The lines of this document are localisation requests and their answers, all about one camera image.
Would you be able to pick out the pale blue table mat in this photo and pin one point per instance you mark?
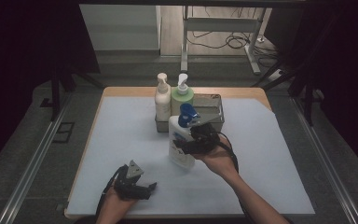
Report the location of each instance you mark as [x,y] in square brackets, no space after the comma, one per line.
[121,140]

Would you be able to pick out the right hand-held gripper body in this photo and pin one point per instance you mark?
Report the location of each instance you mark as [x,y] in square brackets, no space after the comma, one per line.
[205,140]

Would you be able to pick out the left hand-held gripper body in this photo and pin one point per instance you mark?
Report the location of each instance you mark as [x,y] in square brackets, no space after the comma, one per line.
[129,186]

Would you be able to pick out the dark curtain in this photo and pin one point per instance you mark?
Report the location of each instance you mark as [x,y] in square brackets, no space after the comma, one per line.
[18,46]
[348,62]

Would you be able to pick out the person's left hand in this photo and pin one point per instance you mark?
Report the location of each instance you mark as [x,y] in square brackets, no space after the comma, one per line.
[115,205]

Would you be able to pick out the white metal desk frame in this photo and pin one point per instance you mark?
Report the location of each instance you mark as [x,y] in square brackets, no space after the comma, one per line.
[219,24]

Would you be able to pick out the aluminium rail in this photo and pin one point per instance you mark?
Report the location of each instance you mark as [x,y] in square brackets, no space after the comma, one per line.
[326,168]
[31,168]

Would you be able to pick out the white bottle with blue pump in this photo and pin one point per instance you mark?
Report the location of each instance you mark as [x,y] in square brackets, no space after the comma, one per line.
[177,130]

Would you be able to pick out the green bottle with white pump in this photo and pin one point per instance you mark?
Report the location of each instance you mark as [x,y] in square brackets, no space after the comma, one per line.
[181,99]

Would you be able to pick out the person's right hand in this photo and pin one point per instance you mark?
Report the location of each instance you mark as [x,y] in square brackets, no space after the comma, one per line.
[220,161]

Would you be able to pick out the white pump bottle orange label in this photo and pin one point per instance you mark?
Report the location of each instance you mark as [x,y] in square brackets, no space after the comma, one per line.
[163,102]

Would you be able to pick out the white cabinet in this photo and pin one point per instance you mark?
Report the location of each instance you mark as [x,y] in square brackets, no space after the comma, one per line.
[119,28]

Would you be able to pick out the black metal stand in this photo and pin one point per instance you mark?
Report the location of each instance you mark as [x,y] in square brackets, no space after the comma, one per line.
[307,96]
[55,93]

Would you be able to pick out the white power strip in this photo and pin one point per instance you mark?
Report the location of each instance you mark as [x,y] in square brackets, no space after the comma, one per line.
[276,75]

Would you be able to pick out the metal mesh basket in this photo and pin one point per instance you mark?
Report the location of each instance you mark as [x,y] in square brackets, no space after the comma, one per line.
[213,104]

